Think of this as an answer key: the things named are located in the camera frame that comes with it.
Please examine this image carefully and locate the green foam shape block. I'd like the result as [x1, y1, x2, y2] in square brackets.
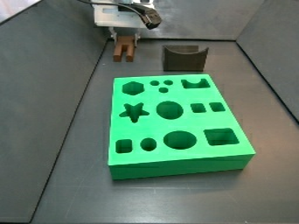
[107, 74, 255, 179]

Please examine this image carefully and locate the black camera cable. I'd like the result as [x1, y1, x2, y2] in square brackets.
[76, 0, 145, 18]

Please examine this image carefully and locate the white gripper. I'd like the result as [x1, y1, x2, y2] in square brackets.
[93, 0, 155, 47]

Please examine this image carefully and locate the black curved fixture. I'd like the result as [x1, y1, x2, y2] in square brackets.
[163, 45, 209, 72]

